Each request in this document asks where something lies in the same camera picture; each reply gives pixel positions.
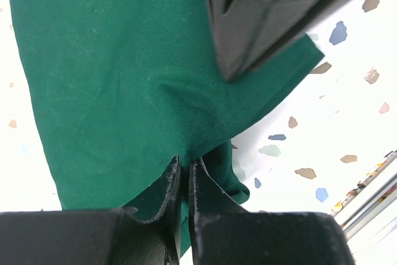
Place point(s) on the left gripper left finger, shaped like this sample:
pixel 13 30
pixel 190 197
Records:
pixel 147 230

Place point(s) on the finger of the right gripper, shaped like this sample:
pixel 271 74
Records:
pixel 247 32

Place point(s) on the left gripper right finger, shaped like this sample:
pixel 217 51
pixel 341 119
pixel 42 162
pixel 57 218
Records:
pixel 222 232

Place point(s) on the green surgical cloth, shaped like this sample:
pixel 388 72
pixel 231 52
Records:
pixel 118 87

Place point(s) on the aluminium frame rails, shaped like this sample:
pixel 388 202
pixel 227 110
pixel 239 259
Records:
pixel 369 198

